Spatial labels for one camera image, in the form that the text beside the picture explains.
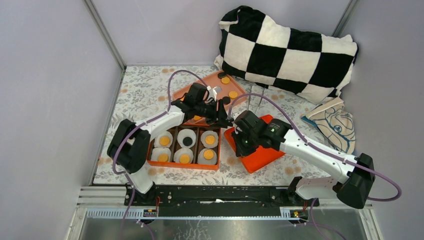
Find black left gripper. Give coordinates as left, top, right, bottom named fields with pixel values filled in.
left=194, top=99, right=233, bottom=129

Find pink cookie tray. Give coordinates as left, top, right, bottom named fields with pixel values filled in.
left=172, top=70, right=247, bottom=125

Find white paper cup liner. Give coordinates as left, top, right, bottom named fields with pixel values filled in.
left=197, top=148, right=218, bottom=165
left=177, top=129, right=197, bottom=148
left=153, top=131, right=173, bottom=148
left=200, top=130, right=219, bottom=149
left=150, top=147, right=171, bottom=162
left=173, top=147, right=194, bottom=164

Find beige blue printed cloth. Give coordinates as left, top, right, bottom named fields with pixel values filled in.
left=301, top=97, right=356, bottom=155

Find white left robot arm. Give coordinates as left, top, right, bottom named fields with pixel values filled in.
left=107, top=83, right=231, bottom=206

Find black sandwich cookie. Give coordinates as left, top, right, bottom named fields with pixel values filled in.
left=217, top=72, right=227, bottom=79
left=182, top=136, right=194, bottom=148
left=221, top=96, right=231, bottom=105

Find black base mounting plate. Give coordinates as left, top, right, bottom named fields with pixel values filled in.
left=123, top=184, right=320, bottom=217

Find black white checkered pillow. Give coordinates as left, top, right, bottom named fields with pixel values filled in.
left=214, top=5, right=359, bottom=104

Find black sandwich cookie tilted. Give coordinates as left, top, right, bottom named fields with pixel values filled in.
left=217, top=72, right=227, bottom=79

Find yellow round biscuit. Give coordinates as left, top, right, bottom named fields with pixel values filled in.
left=179, top=154, right=192, bottom=164
left=157, top=153, right=169, bottom=163
left=159, top=136, right=171, bottom=147
left=204, top=135, right=216, bottom=145
left=228, top=91, right=239, bottom=99
left=203, top=148, right=216, bottom=161
left=221, top=76, right=230, bottom=85

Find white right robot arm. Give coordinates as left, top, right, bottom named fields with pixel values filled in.
left=231, top=110, right=375, bottom=209

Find aluminium frame rail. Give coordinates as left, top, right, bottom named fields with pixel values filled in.
left=66, top=185, right=383, bottom=240

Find orange cookie box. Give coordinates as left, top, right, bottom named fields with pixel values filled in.
left=147, top=125, right=222, bottom=171

